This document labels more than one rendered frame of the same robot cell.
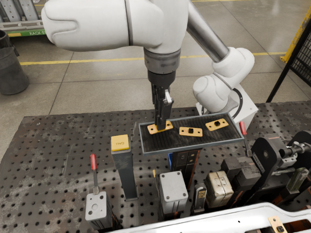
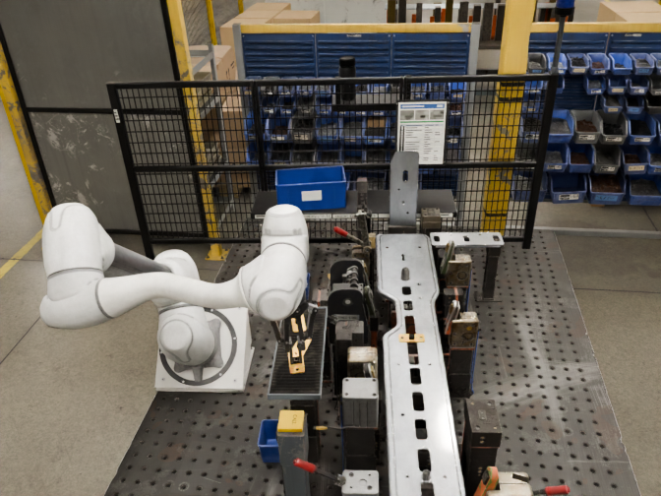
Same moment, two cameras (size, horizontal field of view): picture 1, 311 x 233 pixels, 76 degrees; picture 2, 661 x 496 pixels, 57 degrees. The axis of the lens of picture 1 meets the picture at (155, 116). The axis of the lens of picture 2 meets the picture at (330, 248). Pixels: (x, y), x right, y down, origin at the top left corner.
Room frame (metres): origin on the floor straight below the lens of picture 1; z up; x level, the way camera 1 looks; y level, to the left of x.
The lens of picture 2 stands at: (0.07, 1.12, 2.31)
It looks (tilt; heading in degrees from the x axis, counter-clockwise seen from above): 32 degrees down; 284
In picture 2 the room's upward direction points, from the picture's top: 2 degrees counter-clockwise
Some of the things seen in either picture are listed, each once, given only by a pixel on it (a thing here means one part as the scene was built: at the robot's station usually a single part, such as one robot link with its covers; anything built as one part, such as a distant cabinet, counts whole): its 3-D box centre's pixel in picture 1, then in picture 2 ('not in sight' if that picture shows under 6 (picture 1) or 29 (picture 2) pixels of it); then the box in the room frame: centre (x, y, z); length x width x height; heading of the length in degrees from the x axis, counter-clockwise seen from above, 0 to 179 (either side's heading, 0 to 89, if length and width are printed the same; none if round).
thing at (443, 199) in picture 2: not in sight; (353, 204); (0.54, -1.26, 1.01); 0.90 x 0.22 x 0.03; 10
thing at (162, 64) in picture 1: (162, 56); not in sight; (0.45, -0.02, 1.49); 0.09 x 0.09 x 0.06
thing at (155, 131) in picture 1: (160, 126); (296, 360); (0.45, -0.02, 1.22); 0.08 x 0.04 x 0.01; 110
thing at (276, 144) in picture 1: (266, 176); (349, 331); (0.40, -0.48, 0.94); 0.18 x 0.13 x 0.49; 100
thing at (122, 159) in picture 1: (126, 173); (297, 481); (0.43, 0.13, 0.92); 0.08 x 0.08 x 0.44; 10
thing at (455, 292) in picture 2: not in sight; (450, 322); (0.06, -0.71, 0.84); 0.11 x 0.08 x 0.29; 10
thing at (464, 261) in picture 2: not in sight; (455, 294); (0.05, -0.85, 0.87); 0.12 x 0.09 x 0.35; 10
